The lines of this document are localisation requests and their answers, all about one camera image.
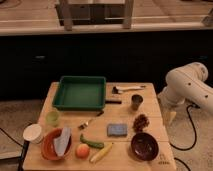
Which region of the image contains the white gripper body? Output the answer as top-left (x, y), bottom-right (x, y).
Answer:
top-left (162, 105), bottom-right (177, 125)

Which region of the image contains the blue sponge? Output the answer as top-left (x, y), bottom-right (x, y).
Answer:
top-left (107, 124), bottom-right (127, 137)

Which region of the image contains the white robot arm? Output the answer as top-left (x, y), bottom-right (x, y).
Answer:
top-left (157, 62), bottom-right (213, 125)

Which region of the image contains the green plastic tray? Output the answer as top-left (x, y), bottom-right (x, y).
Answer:
top-left (52, 76), bottom-right (106, 111)

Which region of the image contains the brown dried cluster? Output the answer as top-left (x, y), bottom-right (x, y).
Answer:
top-left (133, 114), bottom-right (149, 133)

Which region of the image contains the dark metal cup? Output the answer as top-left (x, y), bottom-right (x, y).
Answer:
top-left (131, 94), bottom-right (143, 110)

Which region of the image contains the dark brown bowl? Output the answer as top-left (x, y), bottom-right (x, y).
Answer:
top-left (131, 132), bottom-right (159, 161)

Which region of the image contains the black marker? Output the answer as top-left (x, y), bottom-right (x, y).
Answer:
top-left (105, 100), bottom-right (122, 104)

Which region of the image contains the yellow corn cob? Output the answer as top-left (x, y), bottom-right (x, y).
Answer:
top-left (89, 143), bottom-right (113, 163)

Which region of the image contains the green pepper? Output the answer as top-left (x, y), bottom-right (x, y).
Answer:
top-left (80, 134), bottom-right (105, 149)

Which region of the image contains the orange round fruit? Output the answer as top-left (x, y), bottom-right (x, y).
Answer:
top-left (76, 143), bottom-right (90, 159)

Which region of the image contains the grey folded cloth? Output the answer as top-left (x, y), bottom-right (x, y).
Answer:
top-left (54, 127), bottom-right (71, 157)

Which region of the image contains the small green cup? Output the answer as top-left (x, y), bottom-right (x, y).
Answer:
top-left (46, 111), bottom-right (59, 127)

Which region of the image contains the orange bowl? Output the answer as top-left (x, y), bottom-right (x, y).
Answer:
top-left (41, 128), bottom-right (72, 161)

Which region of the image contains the white paper cup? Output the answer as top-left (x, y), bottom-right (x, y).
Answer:
top-left (23, 124), bottom-right (43, 144)

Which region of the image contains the black power cable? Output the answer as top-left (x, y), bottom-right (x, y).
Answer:
top-left (169, 103), bottom-right (201, 152)

